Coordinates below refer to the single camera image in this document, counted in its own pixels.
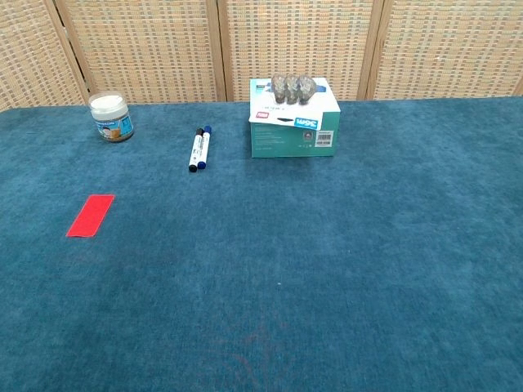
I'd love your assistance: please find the red card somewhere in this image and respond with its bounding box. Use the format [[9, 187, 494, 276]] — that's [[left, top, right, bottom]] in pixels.
[[65, 194, 116, 238]]

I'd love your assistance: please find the blue velvet table cloth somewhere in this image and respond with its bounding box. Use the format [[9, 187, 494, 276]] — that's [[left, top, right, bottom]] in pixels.
[[0, 96, 523, 392]]

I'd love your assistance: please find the teal and white cardboard box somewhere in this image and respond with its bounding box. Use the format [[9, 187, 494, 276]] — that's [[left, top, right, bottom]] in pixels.
[[248, 77, 342, 159]]

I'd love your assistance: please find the white marker with blue cap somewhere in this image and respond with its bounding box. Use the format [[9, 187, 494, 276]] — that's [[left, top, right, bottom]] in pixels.
[[197, 125, 213, 172]]

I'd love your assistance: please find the white marker with black cap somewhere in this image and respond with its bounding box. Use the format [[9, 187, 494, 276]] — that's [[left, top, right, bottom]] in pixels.
[[188, 127, 205, 174]]

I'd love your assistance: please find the woven folding screen panel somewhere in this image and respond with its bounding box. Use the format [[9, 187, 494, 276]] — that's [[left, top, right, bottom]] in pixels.
[[206, 0, 386, 103], [43, 0, 228, 105], [0, 0, 90, 113], [364, 0, 523, 101]]

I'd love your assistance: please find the clear jar with white lid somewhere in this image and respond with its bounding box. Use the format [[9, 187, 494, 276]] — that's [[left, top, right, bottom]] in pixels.
[[88, 91, 135, 143]]

